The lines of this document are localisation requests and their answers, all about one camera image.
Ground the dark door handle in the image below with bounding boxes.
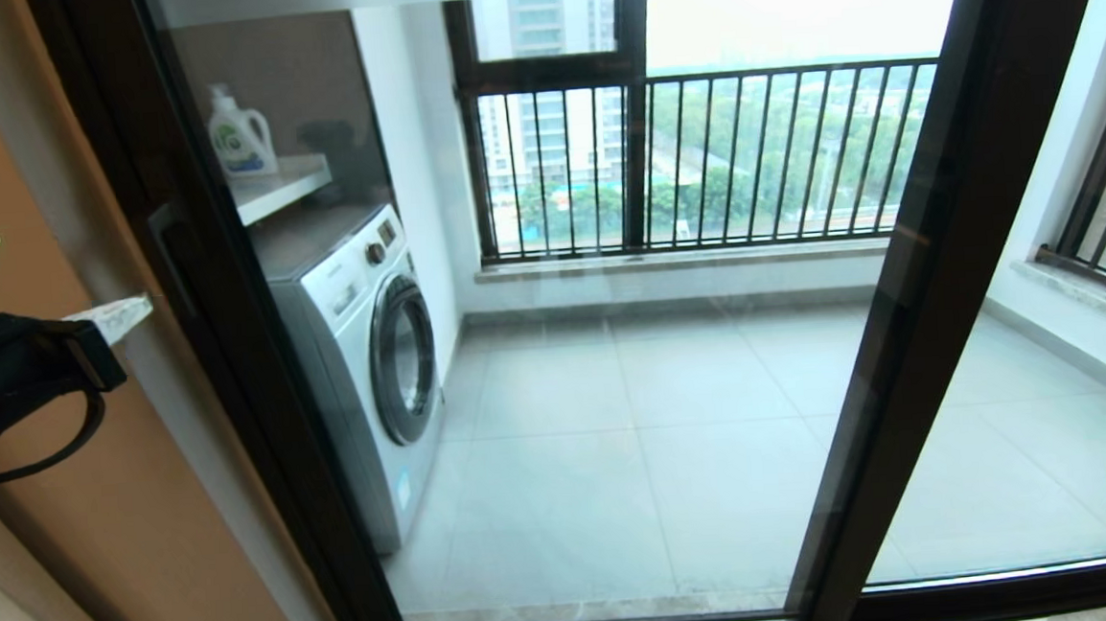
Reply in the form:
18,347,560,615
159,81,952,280
145,201,199,322

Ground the white detergent bottle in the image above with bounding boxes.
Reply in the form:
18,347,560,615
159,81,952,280
204,80,281,182

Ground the white front-load washing machine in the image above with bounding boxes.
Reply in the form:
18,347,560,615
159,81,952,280
249,198,455,563

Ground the dark cabinet niche panel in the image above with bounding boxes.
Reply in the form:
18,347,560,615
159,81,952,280
161,8,400,221

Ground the stone window sill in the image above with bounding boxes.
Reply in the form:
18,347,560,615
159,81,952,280
1009,254,1106,346
472,236,893,287

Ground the dark framed fixed glass panel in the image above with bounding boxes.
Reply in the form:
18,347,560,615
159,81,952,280
749,0,1106,621

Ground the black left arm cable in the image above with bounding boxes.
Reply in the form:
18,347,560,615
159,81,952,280
0,388,113,496

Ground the white wall shelf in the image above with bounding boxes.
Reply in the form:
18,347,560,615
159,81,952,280
223,152,337,229

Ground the dark balcony window frame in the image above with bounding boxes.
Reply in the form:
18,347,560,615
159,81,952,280
442,0,665,265

